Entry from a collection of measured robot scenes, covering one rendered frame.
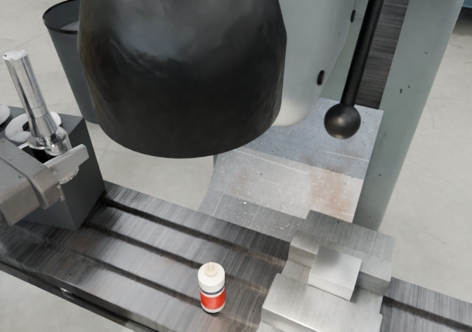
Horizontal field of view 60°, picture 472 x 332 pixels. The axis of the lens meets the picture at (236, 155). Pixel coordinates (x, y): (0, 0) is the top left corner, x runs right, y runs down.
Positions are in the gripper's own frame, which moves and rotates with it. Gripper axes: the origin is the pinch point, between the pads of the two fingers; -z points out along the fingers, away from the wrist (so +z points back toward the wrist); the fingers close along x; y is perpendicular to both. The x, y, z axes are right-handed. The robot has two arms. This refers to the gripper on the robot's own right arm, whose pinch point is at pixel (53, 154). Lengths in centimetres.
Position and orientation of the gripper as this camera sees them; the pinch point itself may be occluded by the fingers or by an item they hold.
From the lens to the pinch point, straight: 58.2
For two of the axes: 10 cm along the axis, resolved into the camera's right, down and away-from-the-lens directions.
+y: -0.1, 7.5, 6.6
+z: -5.9, 5.3, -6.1
